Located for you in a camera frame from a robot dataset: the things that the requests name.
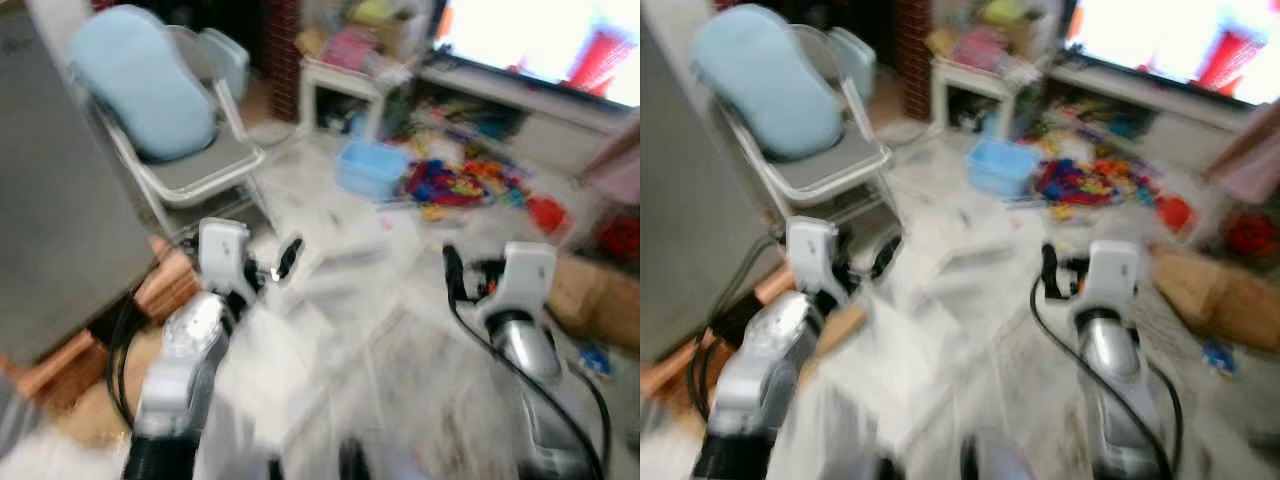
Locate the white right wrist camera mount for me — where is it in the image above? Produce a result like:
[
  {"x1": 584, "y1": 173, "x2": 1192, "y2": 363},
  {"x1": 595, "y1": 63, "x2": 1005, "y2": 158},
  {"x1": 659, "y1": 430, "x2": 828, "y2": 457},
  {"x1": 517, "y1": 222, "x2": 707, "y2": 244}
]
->
[
  {"x1": 490, "y1": 241, "x2": 559, "y2": 317},
  {"x1": 1084, "y1": 239, "x2": 1144, "y2": 314}
]

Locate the pink garment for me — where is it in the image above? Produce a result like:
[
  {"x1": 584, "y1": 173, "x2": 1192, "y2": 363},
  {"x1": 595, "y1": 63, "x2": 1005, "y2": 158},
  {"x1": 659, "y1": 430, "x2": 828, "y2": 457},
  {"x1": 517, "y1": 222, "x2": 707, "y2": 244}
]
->
[
  {"x1": 579, "y1": 118, "x2": 641, "y2": 208},
  {"x1": 1204, "y1": 104, "x2": 1280, "y2": 208}
]

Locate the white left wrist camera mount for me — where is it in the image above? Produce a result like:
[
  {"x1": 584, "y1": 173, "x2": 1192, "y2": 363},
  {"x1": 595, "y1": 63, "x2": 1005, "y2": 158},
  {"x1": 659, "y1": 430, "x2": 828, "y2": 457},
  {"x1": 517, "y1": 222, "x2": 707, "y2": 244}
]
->
[
  {"x1": 784, "y1": 215, "x2": 843, "y2": 303},
  {"x1": 197, "y1": 217, "x2": 257, "y2": 303}
]

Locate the light blue seat cushion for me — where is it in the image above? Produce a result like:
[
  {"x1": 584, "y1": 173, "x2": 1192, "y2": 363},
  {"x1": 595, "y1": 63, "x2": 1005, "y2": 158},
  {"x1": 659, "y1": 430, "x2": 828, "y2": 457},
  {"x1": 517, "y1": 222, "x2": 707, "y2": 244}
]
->
[
  {"x1": 689, "y1": 4, "x2": 847, "y2": 163},
  {"x1": 69, "y1": 4, "x2": 220, "y2": 163}
]

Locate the small red toy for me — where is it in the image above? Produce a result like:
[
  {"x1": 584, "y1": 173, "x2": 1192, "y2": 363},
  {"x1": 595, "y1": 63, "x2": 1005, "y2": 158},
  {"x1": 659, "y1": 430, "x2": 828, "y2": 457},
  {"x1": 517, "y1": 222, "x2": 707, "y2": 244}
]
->
[
  {"x1": 527, "y1": 194, "x2": 570, "y2": 237},
  {"x1": 1154, "y1": 194, "x2": 1197, "y2": 234}
]

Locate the pale blue plastic container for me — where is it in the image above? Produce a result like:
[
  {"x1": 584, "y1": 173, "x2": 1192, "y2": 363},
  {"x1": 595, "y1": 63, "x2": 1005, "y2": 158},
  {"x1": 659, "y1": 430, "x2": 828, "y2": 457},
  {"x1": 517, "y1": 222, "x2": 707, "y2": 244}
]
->
[
  {"x1": 824, "y1": 27, "x2": 880, "y2": 103},
  {"x1": 199, "y1": 27, "x2": 252, "y2": 103}
]

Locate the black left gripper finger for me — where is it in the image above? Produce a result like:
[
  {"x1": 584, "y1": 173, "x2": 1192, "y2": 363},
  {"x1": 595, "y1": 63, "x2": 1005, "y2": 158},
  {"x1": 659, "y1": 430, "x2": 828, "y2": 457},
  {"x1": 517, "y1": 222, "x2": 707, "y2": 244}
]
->
[
  {"x1": 868, "y1": 232, "x2": 907, "y2": 281},
  {"x1": 274, "y1": 235, "x2": 305, "y2": 283}
]

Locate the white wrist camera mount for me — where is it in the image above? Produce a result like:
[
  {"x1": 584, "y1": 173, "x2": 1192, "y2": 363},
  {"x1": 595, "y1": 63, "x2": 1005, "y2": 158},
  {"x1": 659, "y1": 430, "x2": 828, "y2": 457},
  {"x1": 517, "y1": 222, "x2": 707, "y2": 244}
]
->
[
  {"x1": 197, "y1": 217, "x2": 257, "y2": 303},
  {"x1": 1084, "y1": 239, "x2": 1144, "y2": 314},
  {"x1": 490, "y1": 241, "x2": 559, "y2": 317},
  {"x1": 784, "y1": 215, "x2": 843, "y2": 303}
]

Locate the brown cardboard box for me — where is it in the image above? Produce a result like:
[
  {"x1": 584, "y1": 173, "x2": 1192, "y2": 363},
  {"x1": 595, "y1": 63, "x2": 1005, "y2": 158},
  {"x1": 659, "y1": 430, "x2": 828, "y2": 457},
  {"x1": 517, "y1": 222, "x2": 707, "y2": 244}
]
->
[
  {"x1": 547, "y1": 254, "x2": 641, "y2": 353},
  {"x1": 1149, "y1": 249, "x2": 1280, "y2": 355}
]

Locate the white folding chair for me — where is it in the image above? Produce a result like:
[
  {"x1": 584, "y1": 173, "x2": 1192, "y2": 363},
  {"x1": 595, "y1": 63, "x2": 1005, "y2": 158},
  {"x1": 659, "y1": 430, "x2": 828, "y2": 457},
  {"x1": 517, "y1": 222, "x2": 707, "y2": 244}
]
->
[
  {"x1": 88, "y1": 25, "x2": 273, "y2": 243},
  {"x1": 718, "y1": 25, "x2": 898, "y2": 233}
]

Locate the red brick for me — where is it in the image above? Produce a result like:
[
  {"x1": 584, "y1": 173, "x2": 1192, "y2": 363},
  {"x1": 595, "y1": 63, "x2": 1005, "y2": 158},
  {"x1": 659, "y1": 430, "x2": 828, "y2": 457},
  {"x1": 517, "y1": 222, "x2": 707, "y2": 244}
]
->
[
  {"x1": 0, "y1": 330, "x2": 103, "y2": 403},
  {"x1": 134, "y1": 240, "x2": 203, "y2": 323},
  {"x1": 755, "y1": 265, "x2": 801, "y2": 313},
  {"x1": 640, "y1": 342, "x2": 719, "y2": 403}
]

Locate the pink and yellow clutter pile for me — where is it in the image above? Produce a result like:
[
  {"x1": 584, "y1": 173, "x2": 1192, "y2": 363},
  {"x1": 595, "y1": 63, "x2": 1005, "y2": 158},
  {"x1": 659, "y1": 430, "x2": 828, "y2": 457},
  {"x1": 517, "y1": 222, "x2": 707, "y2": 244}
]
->
[
  {"x1": 318, "y1": 0, "x2": 423, "y2": 73},
  {"x1": 945, "y1": 0, "x2": 1059, "y2": 73}
]

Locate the colourful toy pile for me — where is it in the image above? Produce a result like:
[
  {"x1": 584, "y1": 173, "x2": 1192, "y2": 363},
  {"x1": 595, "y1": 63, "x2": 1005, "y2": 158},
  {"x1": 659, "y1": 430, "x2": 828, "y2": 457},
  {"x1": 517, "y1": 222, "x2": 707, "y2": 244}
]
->
[
  {"x1": 399, "y1": 154, "x2": 533, "y2": 218},
  {"x1": 1034, "y1": 154, "x2": 1163, "y2": 218}
]

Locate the small white table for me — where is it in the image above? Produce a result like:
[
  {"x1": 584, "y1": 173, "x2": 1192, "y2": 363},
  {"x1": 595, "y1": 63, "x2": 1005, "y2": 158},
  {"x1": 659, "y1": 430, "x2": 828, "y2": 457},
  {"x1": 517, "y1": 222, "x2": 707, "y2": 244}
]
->
[
  {"x1": 297, "y1": 55, "x2": 422, "y2": 142},
  {"x1": 929, "y1": 55, "x2": 1052, "y2": 142}
]

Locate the bright television screen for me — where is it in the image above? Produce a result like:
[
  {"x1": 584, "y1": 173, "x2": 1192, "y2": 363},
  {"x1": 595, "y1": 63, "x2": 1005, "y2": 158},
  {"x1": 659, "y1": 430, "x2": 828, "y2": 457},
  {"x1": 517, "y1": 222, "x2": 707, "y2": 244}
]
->
[
  {"x1": 1060, "y1": 0, "x2": 1280, "y2": 107},
  {"x1": 430, "y1": 0, "x2": 641, "y2": 110}
]

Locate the light blue plastic bin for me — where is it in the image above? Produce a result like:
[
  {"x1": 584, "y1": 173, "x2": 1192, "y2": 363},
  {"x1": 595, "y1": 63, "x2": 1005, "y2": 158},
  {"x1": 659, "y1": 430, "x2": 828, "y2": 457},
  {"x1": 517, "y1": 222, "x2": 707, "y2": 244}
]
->
[
  {"x1": 334, "y1": 139, "x2": 412, "y2": 202},
  {"x1": 964, "y1": 137, "x2": 1042, "y2": 200}
]

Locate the white television stand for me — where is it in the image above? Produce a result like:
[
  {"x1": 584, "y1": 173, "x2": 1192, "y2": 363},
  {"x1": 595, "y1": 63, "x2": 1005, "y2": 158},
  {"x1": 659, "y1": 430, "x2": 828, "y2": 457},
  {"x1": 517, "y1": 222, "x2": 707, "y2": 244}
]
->
[
  {"x1": 1044, "y1": 58, "x2": 1280, "y2": 173},
  {"x1": 414, "y1": 62, "x2": 641, "y2": 173}
]

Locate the dark red round toy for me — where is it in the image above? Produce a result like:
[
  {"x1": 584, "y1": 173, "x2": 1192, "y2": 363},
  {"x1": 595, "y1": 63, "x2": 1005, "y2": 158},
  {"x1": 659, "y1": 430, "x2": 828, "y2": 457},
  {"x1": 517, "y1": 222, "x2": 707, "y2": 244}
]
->
[
  {"x1": 1224, "y1": 209, "x2": 1280, "y2": 260},
  {"x1": 597, "y1": 209, "x2": 641, "y2": 262}
]

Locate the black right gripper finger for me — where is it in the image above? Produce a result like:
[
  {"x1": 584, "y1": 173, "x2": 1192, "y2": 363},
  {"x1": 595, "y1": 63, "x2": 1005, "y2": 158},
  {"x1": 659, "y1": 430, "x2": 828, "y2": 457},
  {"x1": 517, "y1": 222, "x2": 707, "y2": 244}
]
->
[
  {"x1": 1040, "y1": 243, "x2": 1064, "y2": 302},
  {"x1": 442, "y1": 244, "x2": 467, "y2": 303}
]

